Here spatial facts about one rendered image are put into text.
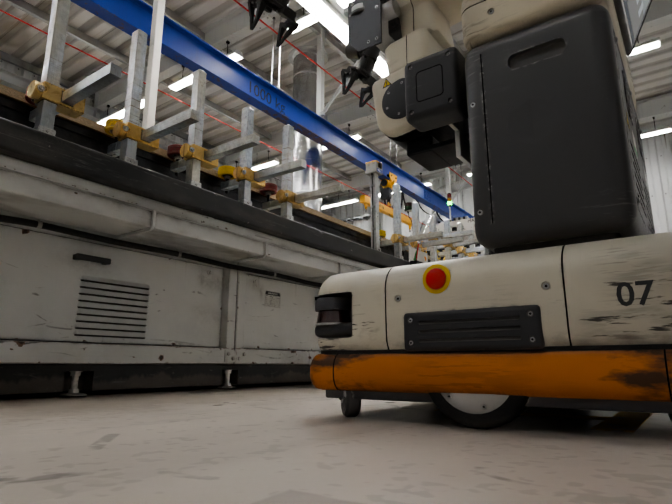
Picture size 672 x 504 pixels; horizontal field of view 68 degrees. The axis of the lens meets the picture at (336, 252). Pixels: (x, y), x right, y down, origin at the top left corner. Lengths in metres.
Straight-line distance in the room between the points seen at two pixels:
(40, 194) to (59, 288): 0.36
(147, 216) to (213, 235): 0.27
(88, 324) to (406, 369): 1.21
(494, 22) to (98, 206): 1.17
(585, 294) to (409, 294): 0.28
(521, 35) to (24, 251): 1.46
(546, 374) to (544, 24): 0.59
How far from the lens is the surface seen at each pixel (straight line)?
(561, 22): 1.00
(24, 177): 1.56
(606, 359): 0.79
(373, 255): 2.64
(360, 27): 1.42
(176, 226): 1.77
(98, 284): 1.85
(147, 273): 1.96
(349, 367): 0.94
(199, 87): 1.98
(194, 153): 1.85
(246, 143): 1.73
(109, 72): 1.44
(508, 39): 1.02
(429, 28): 1.37
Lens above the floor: 0.10
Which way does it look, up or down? 13 degrees up
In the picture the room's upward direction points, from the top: straight up
